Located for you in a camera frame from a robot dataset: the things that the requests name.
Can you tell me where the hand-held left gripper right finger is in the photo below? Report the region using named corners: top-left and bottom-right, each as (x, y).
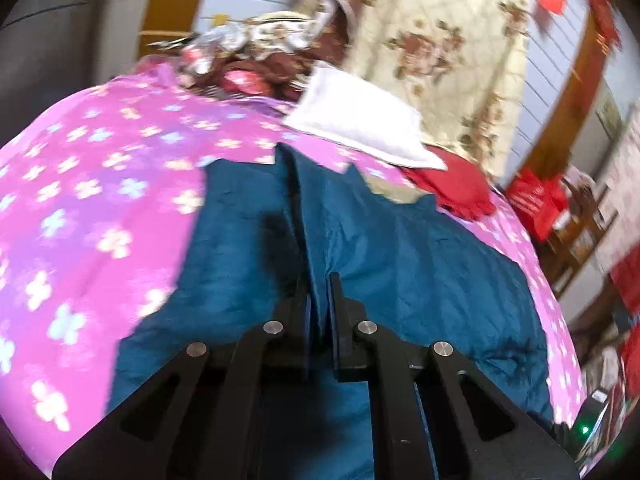
top-left (326, 273), bottom-right (581, 480)

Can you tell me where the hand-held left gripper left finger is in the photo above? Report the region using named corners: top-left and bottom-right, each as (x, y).
top-left (52, 271), bottom-right (314, 480)

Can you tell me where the teal blue garment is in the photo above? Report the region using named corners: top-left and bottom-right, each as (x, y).
top-left (102, 143), bottom-right (556, 480)

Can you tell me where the red cloth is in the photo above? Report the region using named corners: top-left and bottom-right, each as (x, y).
top-left (400, 145), bottom-right (496, 221)

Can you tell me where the wooden shelf unit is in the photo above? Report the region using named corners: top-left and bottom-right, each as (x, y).
top-left (542, 170), bottom-right (621, 301)

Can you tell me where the white folded cloth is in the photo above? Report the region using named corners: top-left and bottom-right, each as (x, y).
top-left (281, 66), bottom-right (448, 171)

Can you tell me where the red bag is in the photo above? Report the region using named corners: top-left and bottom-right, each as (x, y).
top-left (506, 167), bottom-right (571, 242)

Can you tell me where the pink floral bed sheet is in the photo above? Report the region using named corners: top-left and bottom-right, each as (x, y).
top-left (0, 57), bottom-right (587, 467)

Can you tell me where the dark red floral bedding pile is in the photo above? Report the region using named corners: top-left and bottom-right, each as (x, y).
top-left (177, 10), bottom-right (351, 103)

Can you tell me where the cream floral quilt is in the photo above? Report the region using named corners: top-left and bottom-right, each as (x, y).
top-left (320, 0), bottom-right (532, 181)

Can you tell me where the red hanging wall ornament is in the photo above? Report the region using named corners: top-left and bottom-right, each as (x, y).
top-left (587, 0), bottom-right (623, 51)

